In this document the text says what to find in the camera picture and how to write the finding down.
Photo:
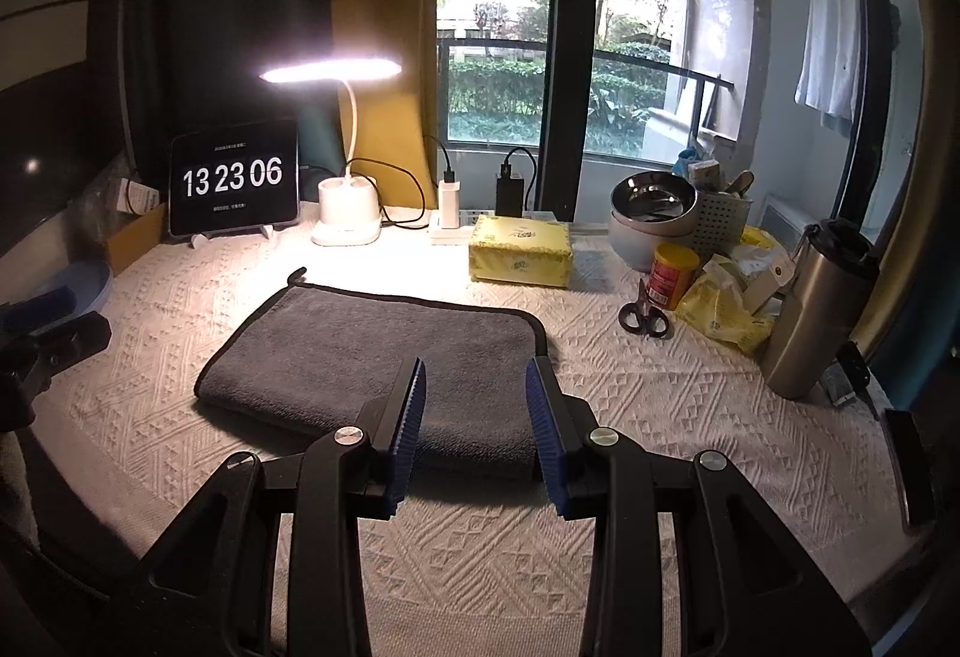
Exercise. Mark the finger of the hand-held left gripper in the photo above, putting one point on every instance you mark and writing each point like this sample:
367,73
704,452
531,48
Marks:
64,336
37,310

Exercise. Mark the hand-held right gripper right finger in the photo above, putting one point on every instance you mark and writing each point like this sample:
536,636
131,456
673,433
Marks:
546,441

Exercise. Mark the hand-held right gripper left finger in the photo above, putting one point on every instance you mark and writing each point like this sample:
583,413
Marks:
406,433

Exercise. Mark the grey towel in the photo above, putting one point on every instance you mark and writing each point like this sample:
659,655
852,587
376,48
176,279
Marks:
360,342

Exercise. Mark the blue bowl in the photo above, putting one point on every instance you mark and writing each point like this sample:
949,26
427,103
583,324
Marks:
90,286

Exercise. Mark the brown cardboard box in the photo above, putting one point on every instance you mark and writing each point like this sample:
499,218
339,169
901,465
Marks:
135,241

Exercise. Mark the small white box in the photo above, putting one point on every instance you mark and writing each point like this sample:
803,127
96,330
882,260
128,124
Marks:
139,196

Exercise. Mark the black monitor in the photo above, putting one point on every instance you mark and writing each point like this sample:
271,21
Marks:
45,154

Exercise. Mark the white textured tablecloth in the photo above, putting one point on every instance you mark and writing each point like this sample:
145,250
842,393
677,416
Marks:
187,432

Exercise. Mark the white tablet stand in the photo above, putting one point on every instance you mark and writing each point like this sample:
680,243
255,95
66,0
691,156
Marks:
199,240

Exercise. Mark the yellow tissue pack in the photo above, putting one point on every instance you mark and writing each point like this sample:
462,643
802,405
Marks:
520,252

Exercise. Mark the white power strip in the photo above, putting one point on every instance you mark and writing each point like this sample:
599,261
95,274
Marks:
441,236

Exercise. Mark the red can with yellow lid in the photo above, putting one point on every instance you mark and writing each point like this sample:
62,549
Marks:
671,278

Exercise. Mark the grey steel bowl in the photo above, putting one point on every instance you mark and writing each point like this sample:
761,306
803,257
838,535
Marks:
634,244

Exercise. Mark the yellow plastic bag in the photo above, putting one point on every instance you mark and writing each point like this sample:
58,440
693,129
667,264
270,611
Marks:
724,316

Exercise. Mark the black tablet with clock display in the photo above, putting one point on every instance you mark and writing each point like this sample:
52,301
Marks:
234,175

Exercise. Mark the white charger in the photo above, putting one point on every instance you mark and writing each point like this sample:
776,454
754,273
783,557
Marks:
449,201

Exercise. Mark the white desk lamp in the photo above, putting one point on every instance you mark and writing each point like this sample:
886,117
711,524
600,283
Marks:
346,201

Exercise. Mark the black charger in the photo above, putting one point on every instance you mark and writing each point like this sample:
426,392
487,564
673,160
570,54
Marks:
509,196

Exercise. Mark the shiny steel bowl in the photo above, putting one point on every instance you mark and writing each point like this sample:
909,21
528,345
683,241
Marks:
654,198

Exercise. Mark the white paper tag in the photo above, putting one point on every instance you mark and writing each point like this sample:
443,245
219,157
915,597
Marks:
771,282

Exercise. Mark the white perforated basket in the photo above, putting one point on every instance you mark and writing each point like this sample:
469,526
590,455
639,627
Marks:
720,222

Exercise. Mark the steel tumbler with black lid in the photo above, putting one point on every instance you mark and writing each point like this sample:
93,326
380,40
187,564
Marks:
814,312

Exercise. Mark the small black device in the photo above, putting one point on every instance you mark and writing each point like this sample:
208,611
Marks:
855,376

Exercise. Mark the balcony railing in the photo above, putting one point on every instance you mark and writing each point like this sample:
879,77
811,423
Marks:
525,51

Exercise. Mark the white hanging shirt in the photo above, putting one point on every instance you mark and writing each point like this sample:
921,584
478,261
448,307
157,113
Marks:
829,49

